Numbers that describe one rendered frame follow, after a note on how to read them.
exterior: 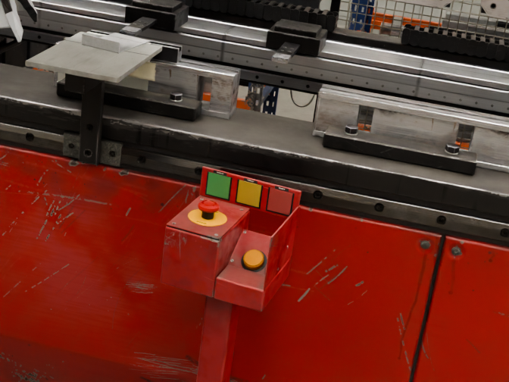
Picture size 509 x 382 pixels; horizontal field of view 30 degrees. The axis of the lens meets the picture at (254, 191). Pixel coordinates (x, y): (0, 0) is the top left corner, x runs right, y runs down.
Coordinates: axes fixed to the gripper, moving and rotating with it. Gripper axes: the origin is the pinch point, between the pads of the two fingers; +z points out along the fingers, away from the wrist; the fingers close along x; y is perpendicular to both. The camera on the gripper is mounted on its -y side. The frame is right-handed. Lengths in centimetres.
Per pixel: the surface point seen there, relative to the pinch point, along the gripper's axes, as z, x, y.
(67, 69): 6.6, 13.4, -6.7
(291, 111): 134, -284, -16
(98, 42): 7.3, -2.4, -10.3
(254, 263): 49, 29, -26
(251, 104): 90, -183, -11
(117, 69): 10.8, 10.2, -14.5
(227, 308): 56, 29, -18
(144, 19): 11.8, -29.4, -15.3
